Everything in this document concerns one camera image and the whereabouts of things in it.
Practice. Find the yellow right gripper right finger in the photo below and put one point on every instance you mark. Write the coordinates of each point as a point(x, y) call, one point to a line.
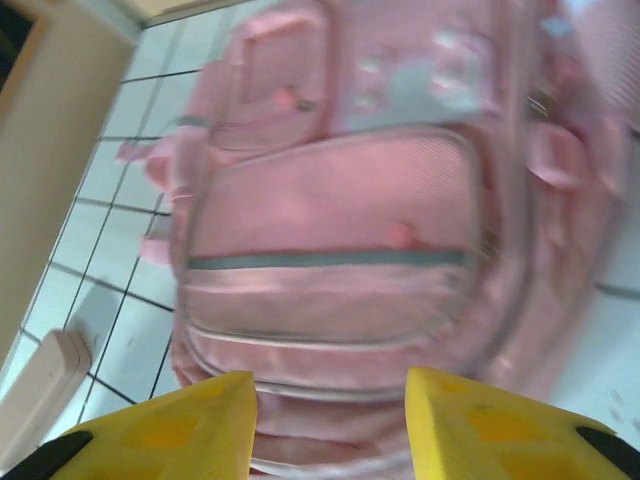
point(490, 435)

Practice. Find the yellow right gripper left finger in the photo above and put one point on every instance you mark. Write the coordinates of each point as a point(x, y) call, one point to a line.
point(175, 435)

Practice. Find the pink pencil case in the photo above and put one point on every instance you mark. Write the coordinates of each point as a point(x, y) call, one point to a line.
point(45, 380)

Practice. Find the pink backpack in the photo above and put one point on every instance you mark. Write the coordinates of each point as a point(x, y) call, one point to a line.
point(325, 200)

